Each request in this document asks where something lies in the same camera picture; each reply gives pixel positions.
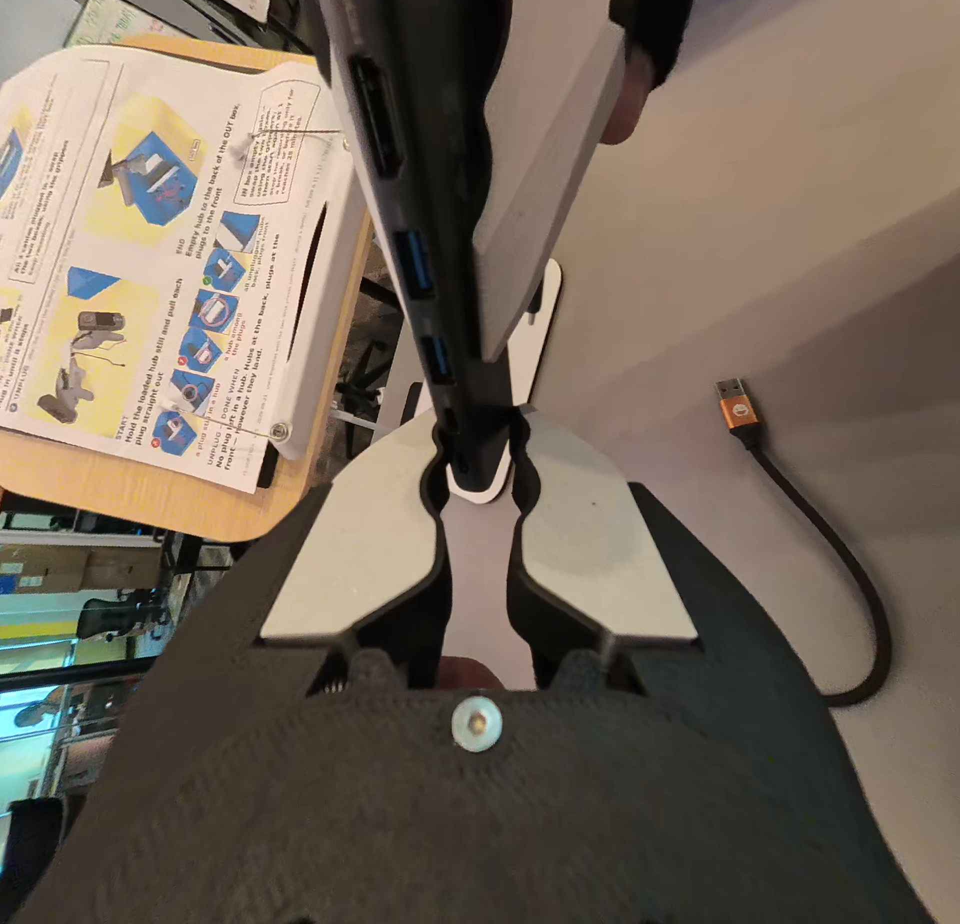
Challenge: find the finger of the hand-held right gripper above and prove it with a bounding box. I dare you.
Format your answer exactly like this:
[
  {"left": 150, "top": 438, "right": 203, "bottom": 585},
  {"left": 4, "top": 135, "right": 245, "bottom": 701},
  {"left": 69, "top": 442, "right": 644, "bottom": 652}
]
[{"left": 470, "top": 0, "right": 631, "bottom": 367}]

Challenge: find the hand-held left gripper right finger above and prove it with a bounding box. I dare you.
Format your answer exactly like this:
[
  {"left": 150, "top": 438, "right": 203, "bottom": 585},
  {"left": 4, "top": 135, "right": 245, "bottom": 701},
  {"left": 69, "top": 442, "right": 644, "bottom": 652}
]
[{"left": 507, "top": 414, "right": 699, "bottom": 670}]

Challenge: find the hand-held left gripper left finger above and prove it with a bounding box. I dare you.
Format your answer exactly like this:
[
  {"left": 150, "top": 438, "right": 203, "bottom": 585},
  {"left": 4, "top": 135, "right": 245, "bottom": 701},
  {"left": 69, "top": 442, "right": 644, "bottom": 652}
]
[{"left": 260, "top": 414, "right": 451, "bottom": 670}]

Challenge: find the black slim usb hub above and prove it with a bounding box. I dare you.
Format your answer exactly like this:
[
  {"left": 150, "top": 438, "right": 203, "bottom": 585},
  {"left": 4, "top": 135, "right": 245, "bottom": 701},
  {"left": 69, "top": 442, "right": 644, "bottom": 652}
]
[{"left": 308, "top": 0, "right": 519, "bottom": 483}]

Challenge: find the person's right hand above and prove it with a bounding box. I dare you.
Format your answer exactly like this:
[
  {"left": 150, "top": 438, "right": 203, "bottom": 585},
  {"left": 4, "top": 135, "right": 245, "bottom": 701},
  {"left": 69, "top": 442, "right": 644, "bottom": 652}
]
[{"left": 597, "top": 39, "right": 654, "bottom": 148}]

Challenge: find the white document stand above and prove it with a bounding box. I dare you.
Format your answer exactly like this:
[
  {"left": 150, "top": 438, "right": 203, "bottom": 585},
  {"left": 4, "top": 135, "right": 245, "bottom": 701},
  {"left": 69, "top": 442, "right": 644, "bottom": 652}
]
[{"left": 447, "top": 257, "right": 564, "bottom": 505}]

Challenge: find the instruction sheet on stand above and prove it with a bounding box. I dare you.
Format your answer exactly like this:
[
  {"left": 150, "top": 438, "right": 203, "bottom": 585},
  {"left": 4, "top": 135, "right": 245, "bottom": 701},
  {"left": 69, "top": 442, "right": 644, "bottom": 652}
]
[{"left": 0, "top": 32, "right": 376, "bottom": 543}]

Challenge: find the printed instruction sheet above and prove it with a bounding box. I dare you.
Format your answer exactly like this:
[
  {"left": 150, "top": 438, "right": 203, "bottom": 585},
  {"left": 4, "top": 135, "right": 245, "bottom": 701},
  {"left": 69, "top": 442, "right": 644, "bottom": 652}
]
[{"left": 0, "top": 47, "right": 361, "bottom": 487}]

